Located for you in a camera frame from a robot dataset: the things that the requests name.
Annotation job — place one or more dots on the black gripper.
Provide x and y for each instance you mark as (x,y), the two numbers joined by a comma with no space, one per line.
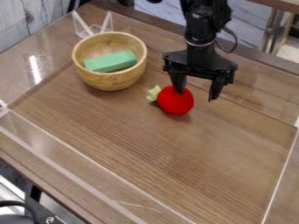
(201,66)

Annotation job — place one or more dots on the red plush fruit green leaf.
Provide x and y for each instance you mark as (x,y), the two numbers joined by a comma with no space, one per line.
(173,102)

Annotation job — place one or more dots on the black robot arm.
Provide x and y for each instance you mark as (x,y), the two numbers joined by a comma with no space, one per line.
(206,17)

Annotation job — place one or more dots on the green foam block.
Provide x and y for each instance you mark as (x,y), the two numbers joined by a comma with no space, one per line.
(111,62)

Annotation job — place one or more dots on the wooden bowl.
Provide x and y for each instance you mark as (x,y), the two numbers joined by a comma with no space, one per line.
(105,44)

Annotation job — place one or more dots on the metal table leg background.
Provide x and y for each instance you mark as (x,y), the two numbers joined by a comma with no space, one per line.
(277,30)

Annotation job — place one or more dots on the clear acrylic corner bracket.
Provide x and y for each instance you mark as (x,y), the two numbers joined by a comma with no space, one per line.
(86,30)

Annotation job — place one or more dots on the black table frame leg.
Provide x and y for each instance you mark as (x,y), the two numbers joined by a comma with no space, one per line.
(45,216)

